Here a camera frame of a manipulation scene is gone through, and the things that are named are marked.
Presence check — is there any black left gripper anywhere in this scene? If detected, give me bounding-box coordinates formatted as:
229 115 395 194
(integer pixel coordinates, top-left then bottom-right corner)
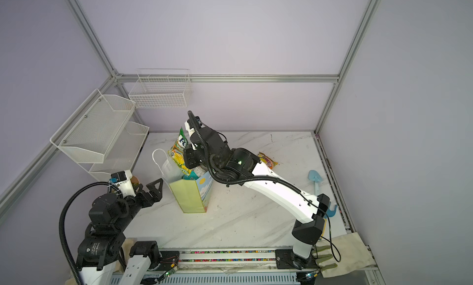
116 178 163 232

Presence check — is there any green Fox's spring tea bag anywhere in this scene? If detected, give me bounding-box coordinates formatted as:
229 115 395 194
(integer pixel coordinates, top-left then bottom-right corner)
168 128 192 176

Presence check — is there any teal snack pack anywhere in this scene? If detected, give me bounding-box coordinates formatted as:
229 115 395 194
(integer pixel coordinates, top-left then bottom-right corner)
182 170 200 180

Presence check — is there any floral paper gift bag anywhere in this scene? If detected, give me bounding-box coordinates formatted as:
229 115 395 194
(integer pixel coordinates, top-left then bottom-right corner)
152 148 214 214

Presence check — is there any red Fox's fruits candy bag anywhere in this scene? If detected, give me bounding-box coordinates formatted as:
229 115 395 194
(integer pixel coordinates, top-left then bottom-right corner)
257 152 278 169

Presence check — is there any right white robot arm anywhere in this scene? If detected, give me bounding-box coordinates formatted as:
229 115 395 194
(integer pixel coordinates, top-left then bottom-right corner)
184 111 331 270

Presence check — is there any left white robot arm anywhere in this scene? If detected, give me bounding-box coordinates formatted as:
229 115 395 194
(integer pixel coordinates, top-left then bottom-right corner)
58 178 164 285

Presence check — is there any potted green plant cup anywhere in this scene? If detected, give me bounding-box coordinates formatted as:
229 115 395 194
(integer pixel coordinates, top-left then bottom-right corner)
131 176 140 186

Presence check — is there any white mesh two-tier shelf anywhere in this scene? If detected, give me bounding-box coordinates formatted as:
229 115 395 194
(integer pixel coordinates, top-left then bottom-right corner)
50 90 149 181

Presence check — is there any light blue toy shovel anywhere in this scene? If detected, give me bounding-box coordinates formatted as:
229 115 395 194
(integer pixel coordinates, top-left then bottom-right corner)
308 170 323 196

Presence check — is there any blue toy rake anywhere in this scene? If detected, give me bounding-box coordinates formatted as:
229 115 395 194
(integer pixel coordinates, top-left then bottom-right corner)
322 204 339 238

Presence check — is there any white green-fingered glove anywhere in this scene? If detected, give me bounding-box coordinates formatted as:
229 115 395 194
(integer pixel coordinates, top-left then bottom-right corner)
312 233 376 278

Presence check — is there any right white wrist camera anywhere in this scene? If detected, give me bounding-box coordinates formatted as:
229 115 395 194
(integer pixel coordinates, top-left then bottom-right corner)
185 116 202 140

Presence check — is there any white wire wall basket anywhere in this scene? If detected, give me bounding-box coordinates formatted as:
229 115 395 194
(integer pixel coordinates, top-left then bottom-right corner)
129 69 192 109

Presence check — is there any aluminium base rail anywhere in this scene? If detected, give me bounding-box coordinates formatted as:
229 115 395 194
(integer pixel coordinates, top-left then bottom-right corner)
143 248 384 285

